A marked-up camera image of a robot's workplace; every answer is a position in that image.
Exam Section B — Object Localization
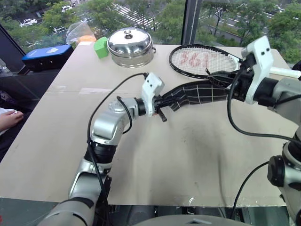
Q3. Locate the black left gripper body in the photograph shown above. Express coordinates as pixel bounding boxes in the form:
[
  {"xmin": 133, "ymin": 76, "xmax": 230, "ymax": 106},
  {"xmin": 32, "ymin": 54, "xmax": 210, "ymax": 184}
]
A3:
[{"xmin": 152, "ymin": 94, "xmax": 166, "ymax": 116}]

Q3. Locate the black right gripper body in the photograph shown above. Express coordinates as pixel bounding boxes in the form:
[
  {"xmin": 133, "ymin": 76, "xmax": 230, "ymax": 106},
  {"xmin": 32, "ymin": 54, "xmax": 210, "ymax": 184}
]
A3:
[{"xmin": 225, "ymin": 54, "xmax": 256, "ymax": 102}]

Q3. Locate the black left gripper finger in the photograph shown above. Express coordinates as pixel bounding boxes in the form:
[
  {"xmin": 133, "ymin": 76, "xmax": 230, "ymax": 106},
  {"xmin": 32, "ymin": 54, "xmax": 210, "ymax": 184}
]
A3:
[
  {"xmin": 159, "ymin": 95, "xmax": 176, "ymax": 107},
  {"xmin": 158, "ymin": 108, "xmax": 168, "ymax": 123}
]

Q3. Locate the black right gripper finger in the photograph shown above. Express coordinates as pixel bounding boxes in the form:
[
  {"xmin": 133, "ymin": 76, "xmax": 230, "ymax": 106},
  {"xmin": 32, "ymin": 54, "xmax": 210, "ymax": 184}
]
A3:
[
  {"xmin": 207, "ymin": 70, "xmax": 237, "ymax": 82},
  {"xmin": 209, "ymin": 79, "xmax": 235, "ymax": 90}
]

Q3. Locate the black grid pencil pouch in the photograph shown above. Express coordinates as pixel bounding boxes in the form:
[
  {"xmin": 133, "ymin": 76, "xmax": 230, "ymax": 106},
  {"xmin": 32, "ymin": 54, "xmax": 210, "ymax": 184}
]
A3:
[{"xmin": 162, "ymin": 67, "xmax": 238, "ymax": 113}]

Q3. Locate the blue black box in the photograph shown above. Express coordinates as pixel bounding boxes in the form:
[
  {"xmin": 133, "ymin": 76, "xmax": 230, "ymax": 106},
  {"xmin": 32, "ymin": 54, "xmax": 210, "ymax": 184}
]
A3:
[{"xmin": 18, "ymin": 44, "xmax": 75, "ymax": 75}]

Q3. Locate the bystander's bare hand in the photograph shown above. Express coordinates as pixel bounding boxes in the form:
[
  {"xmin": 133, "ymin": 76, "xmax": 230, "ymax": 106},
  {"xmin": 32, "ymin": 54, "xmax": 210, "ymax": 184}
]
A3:
[{"xmin": 0, "ymin": 110, "xmax": 25, "ymax": 133}]

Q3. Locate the black and white tennis racket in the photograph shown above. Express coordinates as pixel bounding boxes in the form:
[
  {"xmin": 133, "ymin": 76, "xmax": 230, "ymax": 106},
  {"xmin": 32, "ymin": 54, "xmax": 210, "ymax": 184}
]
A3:
[{"xmin": 168, "ymin": 44, "xmax": 301, "ymax": 80}]

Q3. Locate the stainless steel pot lid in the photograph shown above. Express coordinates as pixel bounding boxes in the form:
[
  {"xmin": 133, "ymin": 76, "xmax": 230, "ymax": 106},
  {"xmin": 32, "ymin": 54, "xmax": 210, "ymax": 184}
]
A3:
[{"xmin": 107, "ymin": 27, "xmax": 153, "ymax": 55}]

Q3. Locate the green block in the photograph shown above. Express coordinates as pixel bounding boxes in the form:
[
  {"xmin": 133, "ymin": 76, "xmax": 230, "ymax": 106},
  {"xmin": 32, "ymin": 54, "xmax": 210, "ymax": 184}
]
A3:
[{"xmin": 94, "ymin": 36, "xmax": 110, "ymax": 59}]

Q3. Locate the orange round object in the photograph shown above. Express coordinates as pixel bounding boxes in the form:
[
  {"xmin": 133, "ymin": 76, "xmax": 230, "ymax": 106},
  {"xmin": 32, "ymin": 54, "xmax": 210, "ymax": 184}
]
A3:
[{"xmin": 78, "ymin": 34, "xmax": 97, "ymax": 43}]

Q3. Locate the clear plastic bag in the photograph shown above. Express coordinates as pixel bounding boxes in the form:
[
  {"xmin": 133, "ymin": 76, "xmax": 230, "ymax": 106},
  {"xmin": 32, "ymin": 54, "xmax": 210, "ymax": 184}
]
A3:
[{"xmin": 66, "ymin": 21, "xmax": 97, "ymax": 44}]

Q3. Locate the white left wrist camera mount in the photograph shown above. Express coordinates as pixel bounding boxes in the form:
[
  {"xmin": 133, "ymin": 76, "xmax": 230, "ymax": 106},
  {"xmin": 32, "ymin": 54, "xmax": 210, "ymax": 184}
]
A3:
[{"xmin": 141, "ymin": 72, "xmax": 166, "ymax": 118}]

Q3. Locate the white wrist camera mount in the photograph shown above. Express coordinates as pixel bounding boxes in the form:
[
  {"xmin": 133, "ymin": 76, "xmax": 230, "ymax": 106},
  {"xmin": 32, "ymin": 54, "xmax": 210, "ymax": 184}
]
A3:
[
  {"xmin": 240, "ymin": 35, "xmax": 275, "ymax": 105},
  {"xmin": 141, "ymin": 72, "xmax": 166, "ymax": 118}
]

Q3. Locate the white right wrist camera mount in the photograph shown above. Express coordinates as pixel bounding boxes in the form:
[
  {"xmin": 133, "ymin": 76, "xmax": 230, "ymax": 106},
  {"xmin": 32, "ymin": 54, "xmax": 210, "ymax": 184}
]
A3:
[{"xmin": 240, "ymin": 35, "xmax": 275, "ymax": 105}]

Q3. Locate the dark window frame pillar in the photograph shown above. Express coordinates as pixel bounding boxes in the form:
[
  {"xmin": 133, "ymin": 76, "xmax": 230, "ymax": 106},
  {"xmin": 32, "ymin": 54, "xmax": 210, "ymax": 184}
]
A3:
[{"xmin": 182, "ymin": 0, "xmax": 204, "ymax": 46}]

